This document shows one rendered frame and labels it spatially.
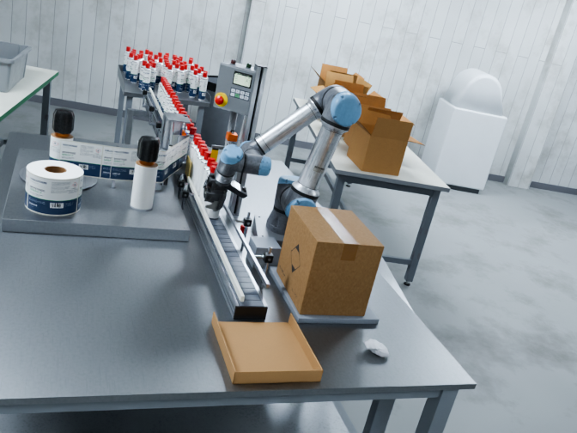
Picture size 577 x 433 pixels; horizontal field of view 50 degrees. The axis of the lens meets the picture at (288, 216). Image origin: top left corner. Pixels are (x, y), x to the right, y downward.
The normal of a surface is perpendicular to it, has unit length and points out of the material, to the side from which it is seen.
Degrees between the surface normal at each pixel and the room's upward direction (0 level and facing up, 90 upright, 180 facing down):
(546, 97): 90
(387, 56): 90
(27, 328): 0
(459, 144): 90
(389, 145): 90
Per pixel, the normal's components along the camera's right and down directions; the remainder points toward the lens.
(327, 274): 0.27, 0.40
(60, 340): 0.21, -0.91
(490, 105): 0.07, 0.38
